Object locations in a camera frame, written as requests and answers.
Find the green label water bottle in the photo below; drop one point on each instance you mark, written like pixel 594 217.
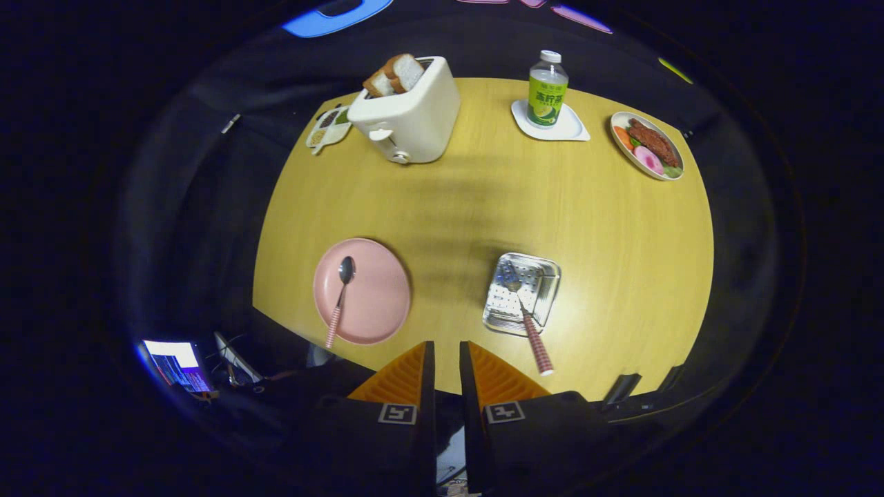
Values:
pixel 547 93

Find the white bread slice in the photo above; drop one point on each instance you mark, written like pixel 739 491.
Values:
pixel 376 83
pixel 407 70

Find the white square coaster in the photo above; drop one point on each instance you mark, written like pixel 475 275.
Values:
pixel 570 130

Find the orange carrot piece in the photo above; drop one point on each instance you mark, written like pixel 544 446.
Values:
pixel 623 138

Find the brown meat slice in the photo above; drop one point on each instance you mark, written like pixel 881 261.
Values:
pixel 652 141

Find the white toaster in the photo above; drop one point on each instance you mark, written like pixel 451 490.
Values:
pixel 414 117

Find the pink round plate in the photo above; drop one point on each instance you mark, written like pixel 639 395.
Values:
pixel 376 297

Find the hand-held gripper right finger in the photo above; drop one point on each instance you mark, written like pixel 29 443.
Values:
pixel 471 428

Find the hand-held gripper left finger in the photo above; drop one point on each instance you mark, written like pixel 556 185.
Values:
pixel 426 428

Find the white divided bean dish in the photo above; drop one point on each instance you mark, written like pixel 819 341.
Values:
pixel 324 131

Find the white plate of food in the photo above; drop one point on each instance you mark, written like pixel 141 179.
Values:
pixel 625 155

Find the white cloth clip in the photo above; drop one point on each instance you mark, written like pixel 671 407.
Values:
pixel 231 123

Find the pink round ham slice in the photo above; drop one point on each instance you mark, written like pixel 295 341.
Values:
pixel 649 160

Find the perforated metal tray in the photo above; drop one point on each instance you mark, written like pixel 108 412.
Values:
pixel 539 279

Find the black backdrop cloth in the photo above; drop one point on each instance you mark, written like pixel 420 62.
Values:
pixel 207 172

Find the laptop screen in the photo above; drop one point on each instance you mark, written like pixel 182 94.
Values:
pixel 176 362

